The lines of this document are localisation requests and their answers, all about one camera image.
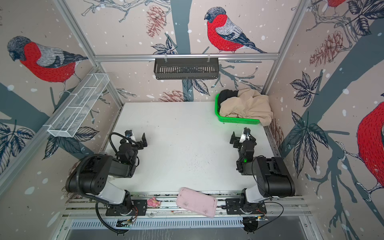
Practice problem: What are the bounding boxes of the green plastic basket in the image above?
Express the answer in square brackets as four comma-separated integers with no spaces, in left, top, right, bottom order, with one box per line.
[215,94,260,125]

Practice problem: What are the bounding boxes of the beige shorts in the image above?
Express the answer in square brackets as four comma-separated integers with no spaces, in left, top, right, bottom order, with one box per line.
[219,89,274,127]

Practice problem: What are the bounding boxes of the black shorts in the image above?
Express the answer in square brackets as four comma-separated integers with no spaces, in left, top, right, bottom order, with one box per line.
[217,90,239,111]

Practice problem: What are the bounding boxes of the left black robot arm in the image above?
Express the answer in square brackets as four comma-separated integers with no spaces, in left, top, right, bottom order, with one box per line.
[65,130,148,217]

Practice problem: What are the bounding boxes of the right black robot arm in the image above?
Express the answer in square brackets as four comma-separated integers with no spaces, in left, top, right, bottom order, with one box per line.
[225,128,296,215]

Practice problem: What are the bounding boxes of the small pink toy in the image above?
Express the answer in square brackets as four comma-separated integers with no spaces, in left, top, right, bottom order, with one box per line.
[147,197,161,208]

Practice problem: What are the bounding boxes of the pink plastic tray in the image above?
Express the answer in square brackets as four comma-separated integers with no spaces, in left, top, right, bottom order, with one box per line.
[176,188,218,218]

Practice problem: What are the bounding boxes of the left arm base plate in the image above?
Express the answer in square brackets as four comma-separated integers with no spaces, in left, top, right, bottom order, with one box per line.
[106,200,148,217]

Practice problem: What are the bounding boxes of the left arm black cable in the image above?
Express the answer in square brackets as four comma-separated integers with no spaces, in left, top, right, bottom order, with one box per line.
[95,201,133,235]

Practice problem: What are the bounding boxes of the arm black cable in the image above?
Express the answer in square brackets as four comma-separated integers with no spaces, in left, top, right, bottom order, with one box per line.
[241,201,285,234]
[95,201,133,235]

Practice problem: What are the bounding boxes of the white mesh wire shelf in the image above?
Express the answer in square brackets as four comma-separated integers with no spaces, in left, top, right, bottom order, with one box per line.
[48,73,110,138]

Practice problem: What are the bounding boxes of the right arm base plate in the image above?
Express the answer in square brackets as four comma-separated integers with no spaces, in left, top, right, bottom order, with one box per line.
[222,198,267,215]

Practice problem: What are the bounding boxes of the black hanging wire basket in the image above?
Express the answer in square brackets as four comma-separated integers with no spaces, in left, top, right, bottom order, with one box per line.
[154,58,219,80]

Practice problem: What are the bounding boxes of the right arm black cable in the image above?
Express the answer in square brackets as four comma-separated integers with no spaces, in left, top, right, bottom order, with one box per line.
[241,201,285,234]

